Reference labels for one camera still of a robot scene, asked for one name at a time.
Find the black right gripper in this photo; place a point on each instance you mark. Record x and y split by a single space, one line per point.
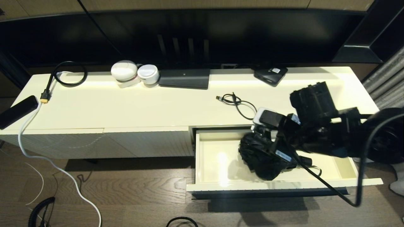
288 138

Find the black umbrella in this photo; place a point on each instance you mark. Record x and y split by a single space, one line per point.
258 157

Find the white cabinet drawer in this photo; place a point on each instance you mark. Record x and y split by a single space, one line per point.
221 157

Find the white cream TV cabinet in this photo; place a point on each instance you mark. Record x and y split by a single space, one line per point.
142 106

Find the small black box with sticker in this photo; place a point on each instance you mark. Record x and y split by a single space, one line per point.
270 75

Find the flat black set-top box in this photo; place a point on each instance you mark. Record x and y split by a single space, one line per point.
184 78

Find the black flat screen TV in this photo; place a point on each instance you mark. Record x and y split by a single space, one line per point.
236 31

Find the small white round device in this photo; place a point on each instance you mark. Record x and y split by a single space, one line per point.
148 74

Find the grey curtain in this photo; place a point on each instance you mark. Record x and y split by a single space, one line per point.
388 82

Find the white flat device base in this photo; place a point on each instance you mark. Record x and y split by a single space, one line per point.
127 84

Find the large white round device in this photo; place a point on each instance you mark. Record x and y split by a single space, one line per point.
124 70

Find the long black rectangular device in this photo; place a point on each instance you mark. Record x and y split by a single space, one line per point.
17 112

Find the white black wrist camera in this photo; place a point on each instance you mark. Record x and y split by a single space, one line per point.
268 117

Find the black wall shelf frame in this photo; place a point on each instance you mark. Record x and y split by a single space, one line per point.
363 50

